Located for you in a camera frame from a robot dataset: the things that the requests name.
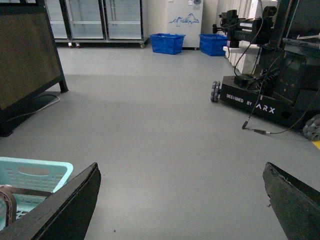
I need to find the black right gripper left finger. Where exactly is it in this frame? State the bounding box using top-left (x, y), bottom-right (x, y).
top-left (0, 162), bottom-right (101, 240)

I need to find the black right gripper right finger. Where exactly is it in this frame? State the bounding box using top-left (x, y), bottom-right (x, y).
top-left (262, 162), bottom-right (320, 240)

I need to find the blue shopping basket left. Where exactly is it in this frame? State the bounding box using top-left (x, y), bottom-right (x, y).
top-left (150, 33), bottom-right (185, 55)

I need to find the glass door refrigerator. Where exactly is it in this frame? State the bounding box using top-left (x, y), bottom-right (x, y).
top-left (44, 0), bottom-right (149, 48)

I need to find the blue shopping basket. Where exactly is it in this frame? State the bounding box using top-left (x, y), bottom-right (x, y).
top-left (150, 33), bottom-right (185, 55)
top-left (199, 33), bottom-right (228, 57)

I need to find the dark wooden cabinet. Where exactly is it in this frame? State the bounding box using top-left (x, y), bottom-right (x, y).
top-left (0, 0), bottom-right (69, 137)

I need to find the white freezer with mountain print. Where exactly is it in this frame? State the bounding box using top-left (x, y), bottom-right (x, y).
top-left (147, 0), bottom-right (204, 50)

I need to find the black cable on floor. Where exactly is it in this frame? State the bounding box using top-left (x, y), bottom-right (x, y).
top-left (241, 99), bottom-right (320, 136)

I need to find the light blue plastic basket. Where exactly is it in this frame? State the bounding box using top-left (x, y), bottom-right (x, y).
top-left (0, 156), bottom-right (74, 230)

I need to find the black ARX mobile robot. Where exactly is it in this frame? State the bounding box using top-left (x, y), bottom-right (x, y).
top-left (210, 0), bottom-right (320, 141)

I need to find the blue shopping basket right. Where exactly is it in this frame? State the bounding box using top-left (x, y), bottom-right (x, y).
top-left (199, 33), bottom-right (228, 57)

